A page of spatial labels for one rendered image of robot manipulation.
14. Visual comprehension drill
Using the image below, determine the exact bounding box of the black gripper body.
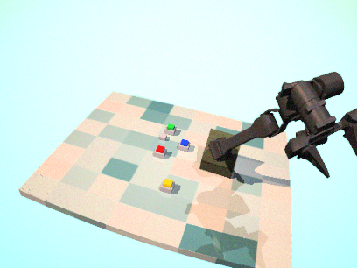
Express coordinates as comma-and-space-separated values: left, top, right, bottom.
284, 98, 357, 159

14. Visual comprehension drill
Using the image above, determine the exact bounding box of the red button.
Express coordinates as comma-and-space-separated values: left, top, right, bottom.
153, 145, 167, 159

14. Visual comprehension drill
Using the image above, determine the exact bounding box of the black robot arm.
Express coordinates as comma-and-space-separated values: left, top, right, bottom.
208, 72, 345, 162

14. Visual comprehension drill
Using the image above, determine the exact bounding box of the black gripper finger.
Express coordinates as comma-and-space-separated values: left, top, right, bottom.
342, 124, 357, 156
297, 145, 330, 179

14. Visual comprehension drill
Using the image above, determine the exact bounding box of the yellow button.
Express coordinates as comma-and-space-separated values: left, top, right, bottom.
160, 179, 175, 194

